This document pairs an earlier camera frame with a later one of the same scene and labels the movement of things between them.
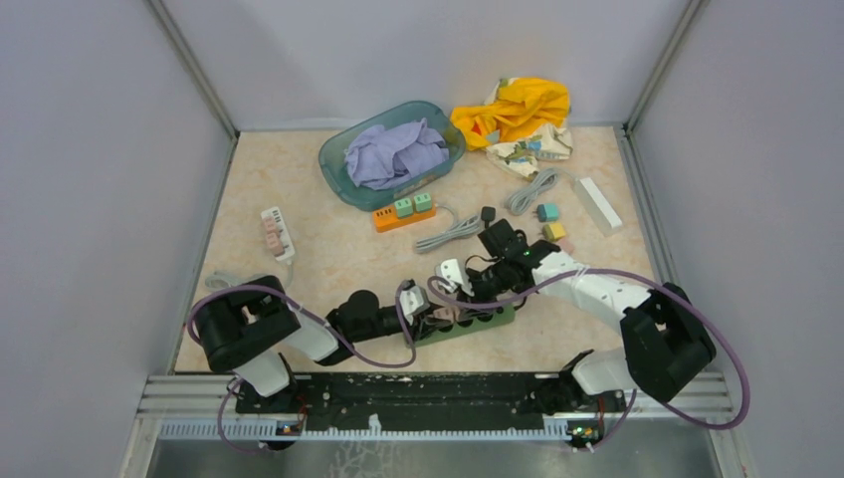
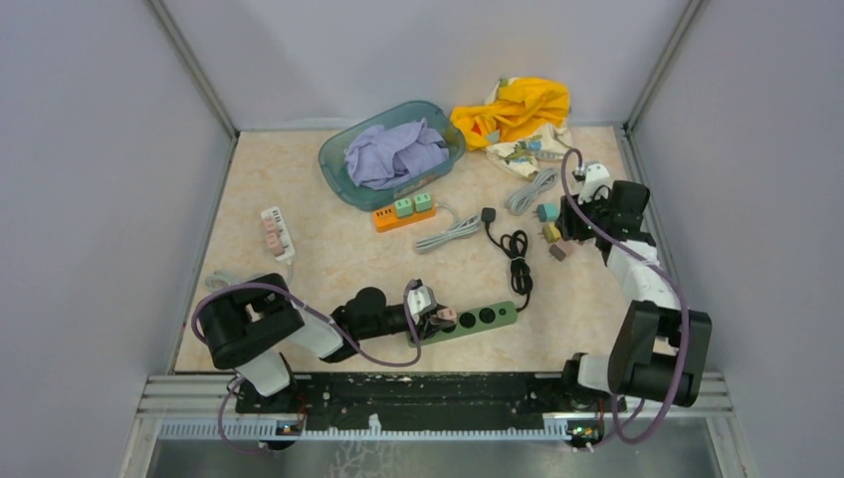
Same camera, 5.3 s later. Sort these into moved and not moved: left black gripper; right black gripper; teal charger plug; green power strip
Moved: right black gripper
Not moved: green power strip; left black gripper; teal charger plug
